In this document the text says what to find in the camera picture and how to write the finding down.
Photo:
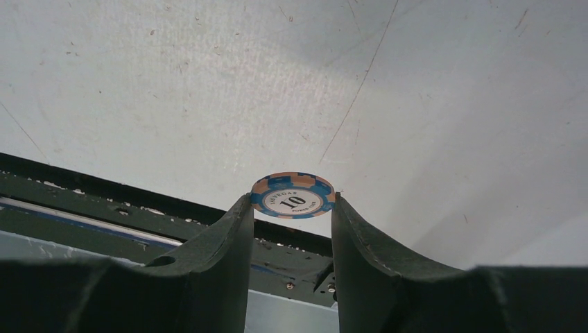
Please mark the poker chip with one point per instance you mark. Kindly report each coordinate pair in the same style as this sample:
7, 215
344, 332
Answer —
293, 195

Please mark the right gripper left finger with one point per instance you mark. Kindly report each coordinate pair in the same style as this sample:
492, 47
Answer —
200, 286

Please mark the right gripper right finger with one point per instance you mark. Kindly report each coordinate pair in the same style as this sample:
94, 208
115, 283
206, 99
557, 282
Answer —
384, 286

